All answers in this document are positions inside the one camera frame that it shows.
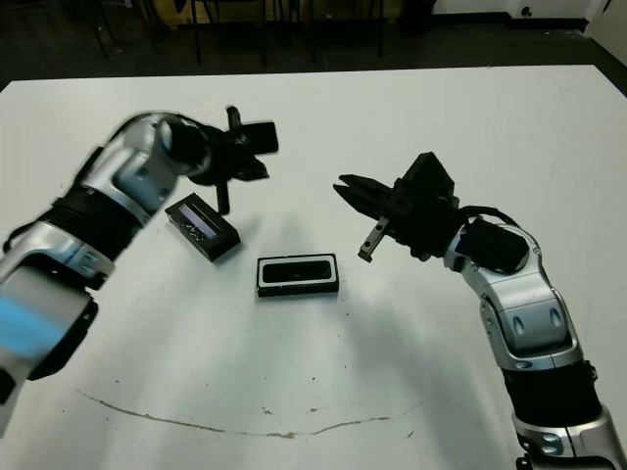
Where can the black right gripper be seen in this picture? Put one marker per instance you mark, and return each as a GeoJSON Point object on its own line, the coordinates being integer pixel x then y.
{"type": "Point", "coordinates": [423, 222]}

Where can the black armrest chair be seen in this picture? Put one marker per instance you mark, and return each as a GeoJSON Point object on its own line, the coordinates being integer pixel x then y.
{"type": "Point", "coordinates": [380, 45]}

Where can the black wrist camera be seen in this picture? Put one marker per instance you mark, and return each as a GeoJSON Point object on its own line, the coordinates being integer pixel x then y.
{"type": "Point", "coordinates": [262, 138]}
{"type": "Point", "coordinates": [431, 173]}

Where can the black box lid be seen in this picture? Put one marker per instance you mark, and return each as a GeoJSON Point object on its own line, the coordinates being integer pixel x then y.
{"type": "Point", "coordinates": [203, 227]}

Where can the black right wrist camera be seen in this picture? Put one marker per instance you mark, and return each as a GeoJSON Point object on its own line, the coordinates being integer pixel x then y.
{"type": "Point", "coordinates": [431, 173]}

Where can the black phone-like camera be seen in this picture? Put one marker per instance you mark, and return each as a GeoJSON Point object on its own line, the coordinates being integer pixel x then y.
{"type": "Point", "coordinates": [296, 271]}

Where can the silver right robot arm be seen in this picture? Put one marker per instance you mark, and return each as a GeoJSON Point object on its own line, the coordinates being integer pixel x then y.
{"type": "Point", "coordinates": [529, 298]}

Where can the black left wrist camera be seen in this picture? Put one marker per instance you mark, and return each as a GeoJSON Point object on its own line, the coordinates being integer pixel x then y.
{"type": "Point", "coordinates": [262, 138]}

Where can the black box base white insert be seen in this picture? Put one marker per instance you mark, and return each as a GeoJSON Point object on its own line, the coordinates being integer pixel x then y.
{"type": "Point", "coordinates": [294, 292]}

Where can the grey office chair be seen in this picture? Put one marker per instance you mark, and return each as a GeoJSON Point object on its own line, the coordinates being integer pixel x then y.
{"type": "Point", "coordinates": [104, 44]}

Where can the black waste bin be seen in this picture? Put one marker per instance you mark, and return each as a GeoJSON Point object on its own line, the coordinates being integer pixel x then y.
{"type": "Point", "coordinates": [418, 17]}

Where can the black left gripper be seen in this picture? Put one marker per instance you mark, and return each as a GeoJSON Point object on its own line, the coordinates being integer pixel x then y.
{"type": "Point", "coordinates": [223, 156]}

